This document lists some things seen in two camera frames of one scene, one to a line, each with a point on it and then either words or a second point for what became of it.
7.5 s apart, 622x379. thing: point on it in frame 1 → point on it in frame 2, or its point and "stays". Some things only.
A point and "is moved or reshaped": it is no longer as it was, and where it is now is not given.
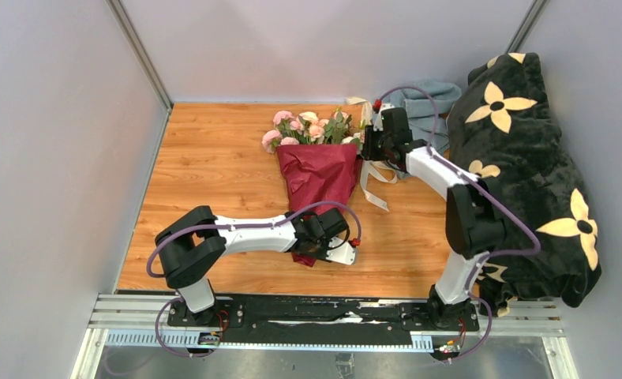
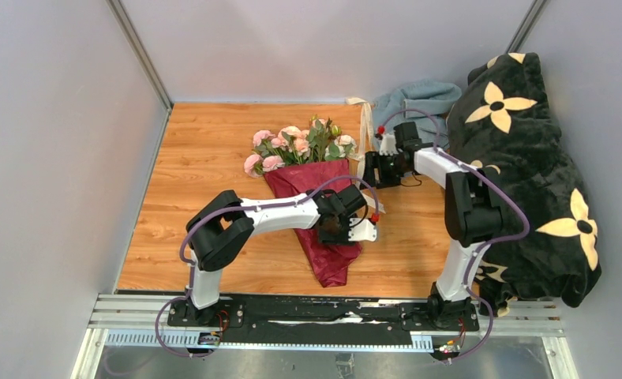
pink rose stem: (287, 131) → (292, 146)
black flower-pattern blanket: (501, 132) stays
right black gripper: (369, 151) → (375, 160)
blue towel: (421, 110) stays
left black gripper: (321, 257) → (324, 238)
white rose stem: (346, 140) → (343, 145)
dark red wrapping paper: (316, 174) is moved or reshaped
